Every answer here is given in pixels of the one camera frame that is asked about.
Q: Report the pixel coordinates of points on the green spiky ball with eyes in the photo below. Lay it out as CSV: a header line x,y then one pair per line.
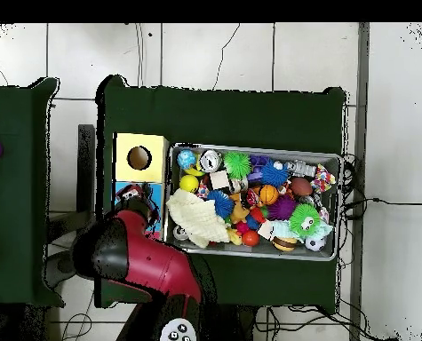
x,y
303,218

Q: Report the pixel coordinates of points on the purple spiky ball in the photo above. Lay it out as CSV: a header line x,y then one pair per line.
x,y
281,207

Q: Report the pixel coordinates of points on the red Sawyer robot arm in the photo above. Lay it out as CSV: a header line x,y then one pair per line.
x,y
153,266

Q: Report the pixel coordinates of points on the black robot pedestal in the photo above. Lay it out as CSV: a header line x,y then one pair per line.
x,y
235,323

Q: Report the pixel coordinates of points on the black panel on stand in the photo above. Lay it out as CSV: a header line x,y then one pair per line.
x,y
86,170

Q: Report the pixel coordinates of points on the side table under green cloth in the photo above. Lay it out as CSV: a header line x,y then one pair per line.
x,y
11,213

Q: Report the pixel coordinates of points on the blue spiky ball with eye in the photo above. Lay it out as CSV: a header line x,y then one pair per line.
x,y
273,174

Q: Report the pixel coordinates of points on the dark green tablecloth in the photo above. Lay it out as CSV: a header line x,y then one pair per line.
x,y
232,117

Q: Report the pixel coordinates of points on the cream waffle cloth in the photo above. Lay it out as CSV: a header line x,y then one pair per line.
x,y
196,216

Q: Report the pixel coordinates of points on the yellow ball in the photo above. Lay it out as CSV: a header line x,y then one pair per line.
x,y
189,183

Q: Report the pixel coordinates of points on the orange basketball toy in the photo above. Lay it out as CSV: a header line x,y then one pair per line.
x,y
268,194

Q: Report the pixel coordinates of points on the blue globe ball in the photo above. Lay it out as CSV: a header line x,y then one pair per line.
x,y
186,158

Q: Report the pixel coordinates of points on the brown football toy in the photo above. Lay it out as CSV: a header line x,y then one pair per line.
x,y
301,186

